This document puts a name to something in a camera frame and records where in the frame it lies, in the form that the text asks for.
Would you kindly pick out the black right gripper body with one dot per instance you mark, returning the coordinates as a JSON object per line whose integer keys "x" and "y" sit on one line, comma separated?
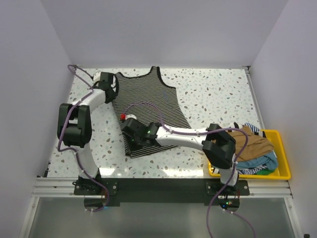
{"x": 134, "y": 143}

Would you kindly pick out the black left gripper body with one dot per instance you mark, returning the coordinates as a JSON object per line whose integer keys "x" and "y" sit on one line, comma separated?
{"x": 113, "y": 95}

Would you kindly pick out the black white striped tank top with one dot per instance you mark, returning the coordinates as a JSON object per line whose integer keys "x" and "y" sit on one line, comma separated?
{"x": 146, "y": 95}

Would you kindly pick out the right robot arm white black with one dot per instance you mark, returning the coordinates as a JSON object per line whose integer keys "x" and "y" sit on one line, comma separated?
{"x": 218, "y": 145}

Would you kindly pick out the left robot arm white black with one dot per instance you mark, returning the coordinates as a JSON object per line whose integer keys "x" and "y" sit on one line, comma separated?
{"x": 74, "y": 127}

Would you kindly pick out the navy white striped tank top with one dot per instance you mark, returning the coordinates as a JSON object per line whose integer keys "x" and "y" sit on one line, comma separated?
{"x": 254, "y": 129}

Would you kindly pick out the tan tank top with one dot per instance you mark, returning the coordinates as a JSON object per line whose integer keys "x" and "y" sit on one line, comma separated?
{"x": 257, "y": 145}

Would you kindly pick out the green tank top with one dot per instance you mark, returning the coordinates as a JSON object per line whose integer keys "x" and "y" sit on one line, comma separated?
{"x": 264, "y": 172}

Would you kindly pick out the blue tank top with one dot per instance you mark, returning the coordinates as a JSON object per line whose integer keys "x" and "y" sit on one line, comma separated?
{"x": 269, "y": 160}

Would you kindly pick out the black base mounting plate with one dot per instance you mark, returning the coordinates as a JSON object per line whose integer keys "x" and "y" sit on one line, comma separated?
{"x": 113, "y": 192}

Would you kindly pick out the yellow plastic bin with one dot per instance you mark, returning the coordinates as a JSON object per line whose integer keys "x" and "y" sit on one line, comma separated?
{"x": 282, "y": 172}

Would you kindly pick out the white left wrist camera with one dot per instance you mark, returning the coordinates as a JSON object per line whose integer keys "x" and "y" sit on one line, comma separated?
{"x": 96, "y": 76}

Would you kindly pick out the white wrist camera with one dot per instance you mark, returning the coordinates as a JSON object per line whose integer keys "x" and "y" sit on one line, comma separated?
{"x": 96, "y": 76}
{"x": 124, "y": 117}

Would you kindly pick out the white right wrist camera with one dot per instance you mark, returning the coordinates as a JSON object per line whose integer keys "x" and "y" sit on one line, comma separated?
{"x": 124, "y": 117}

